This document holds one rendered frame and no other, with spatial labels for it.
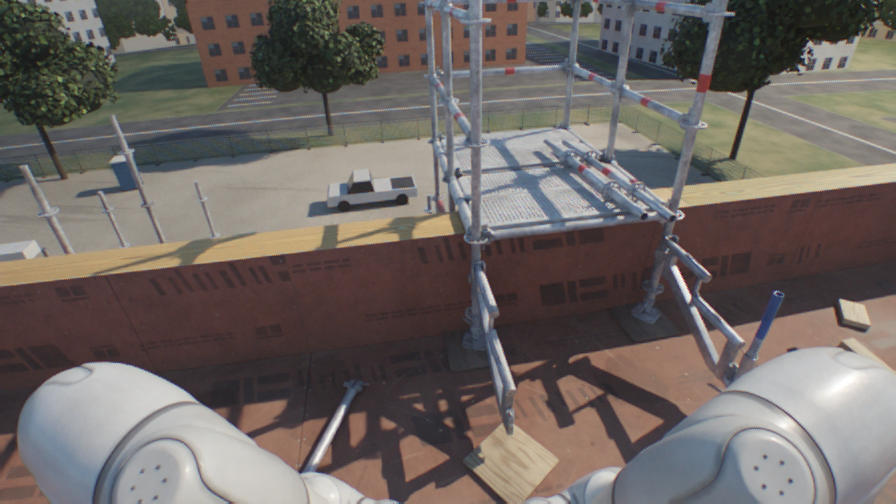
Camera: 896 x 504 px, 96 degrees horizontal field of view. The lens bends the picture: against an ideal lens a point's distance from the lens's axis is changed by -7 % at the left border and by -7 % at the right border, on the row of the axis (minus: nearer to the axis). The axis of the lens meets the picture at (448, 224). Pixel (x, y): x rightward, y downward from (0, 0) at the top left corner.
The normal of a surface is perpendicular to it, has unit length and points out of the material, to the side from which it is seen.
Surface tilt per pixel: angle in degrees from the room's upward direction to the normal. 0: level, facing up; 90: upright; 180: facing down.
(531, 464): 0
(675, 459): 62
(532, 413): 0
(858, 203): 90
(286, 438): 0
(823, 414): 17
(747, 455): 26
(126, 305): 90
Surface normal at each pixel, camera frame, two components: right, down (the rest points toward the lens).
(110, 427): 0.05, -0.73
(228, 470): 0.85, -0.48
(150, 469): -0.03, -0.58
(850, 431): 0.18, -0.46
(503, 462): -0.04, -0.86
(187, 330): 0.17, 0.49
